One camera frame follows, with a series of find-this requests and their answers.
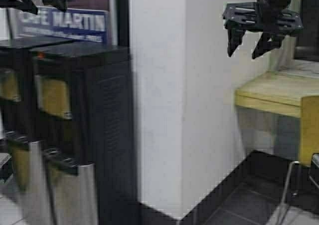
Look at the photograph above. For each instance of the long wooden counter table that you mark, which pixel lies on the long wooden counter table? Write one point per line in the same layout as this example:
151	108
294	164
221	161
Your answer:
290	91

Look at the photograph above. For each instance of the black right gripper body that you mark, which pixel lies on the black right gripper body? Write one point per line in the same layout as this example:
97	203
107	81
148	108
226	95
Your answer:
250	16

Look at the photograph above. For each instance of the black steel waste bin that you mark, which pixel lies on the black steel waste bin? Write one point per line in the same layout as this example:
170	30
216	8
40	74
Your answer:
85	107

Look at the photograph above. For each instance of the blue cafe sign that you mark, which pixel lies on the blue cafe sign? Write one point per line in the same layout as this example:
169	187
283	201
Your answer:
79	24

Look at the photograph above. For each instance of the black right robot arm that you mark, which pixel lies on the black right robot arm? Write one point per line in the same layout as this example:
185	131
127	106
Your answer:
276	5

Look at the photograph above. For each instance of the yellow wooden chair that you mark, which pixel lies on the yellow wooden chair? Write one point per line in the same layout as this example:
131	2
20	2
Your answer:
309	145

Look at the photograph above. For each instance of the right robot base block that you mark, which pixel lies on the right robot base block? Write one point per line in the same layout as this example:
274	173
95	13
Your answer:
314	169

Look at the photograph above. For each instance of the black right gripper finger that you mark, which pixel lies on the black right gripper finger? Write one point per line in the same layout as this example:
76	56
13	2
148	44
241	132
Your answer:
235	36
266	43

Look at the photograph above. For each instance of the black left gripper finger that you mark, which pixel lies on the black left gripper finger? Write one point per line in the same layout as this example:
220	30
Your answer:
59	4
23	5

